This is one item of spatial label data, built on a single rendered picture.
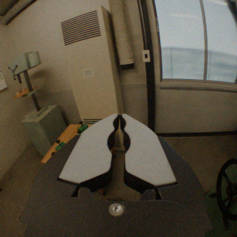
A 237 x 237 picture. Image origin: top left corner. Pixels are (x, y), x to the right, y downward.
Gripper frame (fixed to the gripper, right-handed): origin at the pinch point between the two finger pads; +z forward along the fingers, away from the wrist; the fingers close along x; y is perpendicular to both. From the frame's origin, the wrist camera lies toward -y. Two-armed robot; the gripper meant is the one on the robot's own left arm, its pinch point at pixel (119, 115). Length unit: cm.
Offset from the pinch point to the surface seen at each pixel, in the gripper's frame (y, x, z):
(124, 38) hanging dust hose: -20, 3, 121
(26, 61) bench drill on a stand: -8, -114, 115
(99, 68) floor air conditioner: 11, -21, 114
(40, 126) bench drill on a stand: 75, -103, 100
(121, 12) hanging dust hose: -49, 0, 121
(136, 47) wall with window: -12, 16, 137
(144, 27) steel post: -35, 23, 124
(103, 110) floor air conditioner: 59, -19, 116
